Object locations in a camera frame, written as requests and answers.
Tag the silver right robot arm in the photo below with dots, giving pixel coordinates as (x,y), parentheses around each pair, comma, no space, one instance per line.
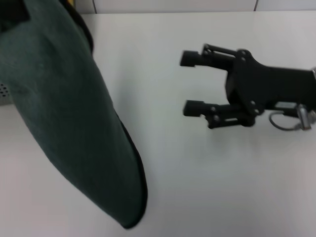
(314,72)

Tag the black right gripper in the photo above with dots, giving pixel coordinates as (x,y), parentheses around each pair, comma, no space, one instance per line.
(259,84)

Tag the dark green towel yellow underside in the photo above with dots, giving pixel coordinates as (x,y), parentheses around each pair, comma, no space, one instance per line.
(69,111)

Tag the grey perforated plastic storage box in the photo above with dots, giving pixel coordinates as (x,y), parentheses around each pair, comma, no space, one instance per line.
(5,95)

